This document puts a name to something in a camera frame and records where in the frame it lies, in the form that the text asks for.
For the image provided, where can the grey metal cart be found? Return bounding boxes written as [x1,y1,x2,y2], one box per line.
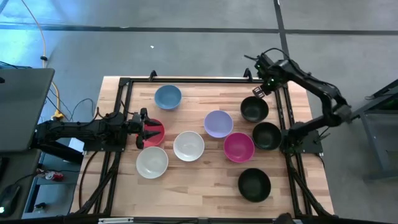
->
[343,79,398,181]

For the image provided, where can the blue bowl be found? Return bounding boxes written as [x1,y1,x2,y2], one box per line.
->
[154,84,183,111]

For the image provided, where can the silver frame bracket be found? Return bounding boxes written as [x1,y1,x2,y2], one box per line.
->
[98,217,135,224]

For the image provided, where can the red drink can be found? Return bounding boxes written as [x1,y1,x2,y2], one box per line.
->
[44,170,65,182]

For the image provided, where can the blue-grey low shelf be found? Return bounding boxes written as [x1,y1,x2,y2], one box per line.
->
[23,152,83,220]

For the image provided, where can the thick black cable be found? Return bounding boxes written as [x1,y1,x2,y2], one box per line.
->
[77,151,100,210]

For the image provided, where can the black computer mouse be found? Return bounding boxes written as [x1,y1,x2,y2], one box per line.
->
[0,183,22,218]

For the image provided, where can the white bowl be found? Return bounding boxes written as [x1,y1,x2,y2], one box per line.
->
[172,130,205,162]
[135,146,169,180]

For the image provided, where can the red bowl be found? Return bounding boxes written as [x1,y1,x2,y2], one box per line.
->
[136,118,166,148]

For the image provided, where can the yellow cable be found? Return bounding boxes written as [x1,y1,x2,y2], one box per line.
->
[20,0,63,118]

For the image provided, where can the magenta bowl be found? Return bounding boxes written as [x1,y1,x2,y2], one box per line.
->
[223,131,256,164]

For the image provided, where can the black bowl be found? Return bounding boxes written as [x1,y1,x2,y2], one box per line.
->
[238,167,272,203]
[239,95,270,123]
[252,121,283,151]

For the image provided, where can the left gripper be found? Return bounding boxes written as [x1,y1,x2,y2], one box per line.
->
[127,107,163,150]

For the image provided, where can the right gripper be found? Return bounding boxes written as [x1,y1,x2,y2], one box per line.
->
[252,53,282,100]

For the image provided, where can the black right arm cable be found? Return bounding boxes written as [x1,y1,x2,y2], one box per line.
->
[244,47,292,63]

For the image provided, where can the thin black floor cable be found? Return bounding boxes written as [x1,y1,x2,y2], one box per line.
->
[46,98,96,123]

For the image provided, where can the dark side desk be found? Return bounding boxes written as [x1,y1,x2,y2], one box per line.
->
[0,147,43,221]

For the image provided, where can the grey laptop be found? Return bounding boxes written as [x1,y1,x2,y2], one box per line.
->
[0,67,56,153]

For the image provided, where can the white paper sheet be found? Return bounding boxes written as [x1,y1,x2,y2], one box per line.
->
[68,138,85,154]

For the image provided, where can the black slanted beam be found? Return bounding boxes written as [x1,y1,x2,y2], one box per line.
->
[40,141,85,165]

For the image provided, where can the black aluminium table frame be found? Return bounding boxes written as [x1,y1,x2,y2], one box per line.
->
[70,76,335,224]

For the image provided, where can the lilac bowl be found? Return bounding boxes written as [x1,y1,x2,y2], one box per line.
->
[203,110,234,139]

